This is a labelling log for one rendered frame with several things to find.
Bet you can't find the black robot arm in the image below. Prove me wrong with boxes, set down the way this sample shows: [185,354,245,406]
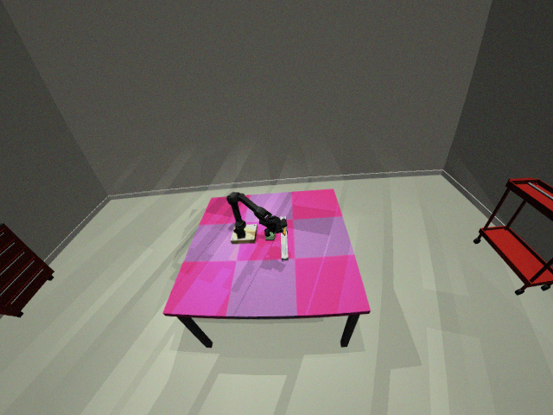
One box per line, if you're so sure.
[226,192,281,239]

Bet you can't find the grey slotted aluminum rail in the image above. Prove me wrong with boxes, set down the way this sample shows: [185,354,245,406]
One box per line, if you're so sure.
[281,216,289,260]

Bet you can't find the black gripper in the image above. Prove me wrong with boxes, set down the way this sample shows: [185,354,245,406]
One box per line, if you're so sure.
[264,219,287,237]

